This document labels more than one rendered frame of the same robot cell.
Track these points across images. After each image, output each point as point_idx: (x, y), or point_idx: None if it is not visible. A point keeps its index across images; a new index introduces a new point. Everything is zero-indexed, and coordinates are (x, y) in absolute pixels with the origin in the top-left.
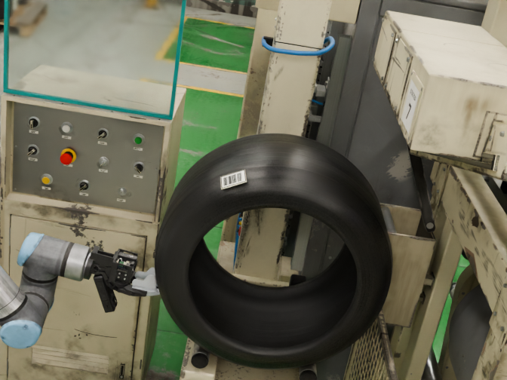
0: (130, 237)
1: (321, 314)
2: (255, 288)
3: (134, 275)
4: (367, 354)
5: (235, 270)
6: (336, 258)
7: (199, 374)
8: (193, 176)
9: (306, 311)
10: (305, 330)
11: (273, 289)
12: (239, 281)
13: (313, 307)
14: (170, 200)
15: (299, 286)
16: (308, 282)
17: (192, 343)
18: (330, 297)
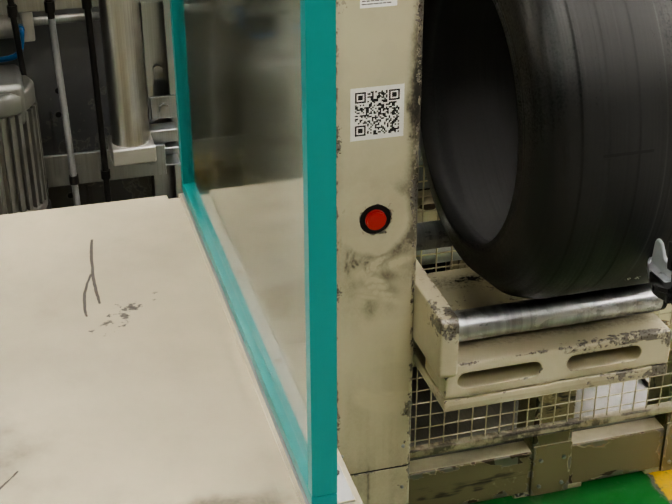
0: None
1: (467, 183)
2: (473, 234)
3: (670, 283)
4: (422, 211)
5: (414, 276)
6: (423, 104)
7: (656, 315)
8: (668, 18)
9: (460, 204)
10: (502, 206)
11: (458, 218)
12: (482, 242)
13: (454, 191)
14: (632, 118)
15: (443, 184)
16: (437, 170)
17: (595, 336)
18: (445, 161)
